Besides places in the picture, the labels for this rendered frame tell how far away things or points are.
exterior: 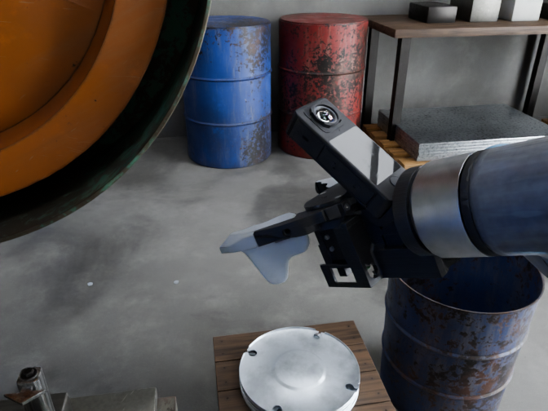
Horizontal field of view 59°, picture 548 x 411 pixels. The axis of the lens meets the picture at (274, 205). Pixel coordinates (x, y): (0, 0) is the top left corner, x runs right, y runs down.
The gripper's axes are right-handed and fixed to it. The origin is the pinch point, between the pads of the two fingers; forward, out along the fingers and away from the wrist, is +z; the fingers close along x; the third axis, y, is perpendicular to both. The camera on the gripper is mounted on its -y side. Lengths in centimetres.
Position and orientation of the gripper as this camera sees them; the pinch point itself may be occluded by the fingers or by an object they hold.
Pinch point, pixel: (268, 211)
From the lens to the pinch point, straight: 53.1
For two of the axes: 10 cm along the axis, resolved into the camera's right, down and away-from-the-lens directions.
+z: -6.1, 1.1, 7.9
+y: 3.9, 9.0, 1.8
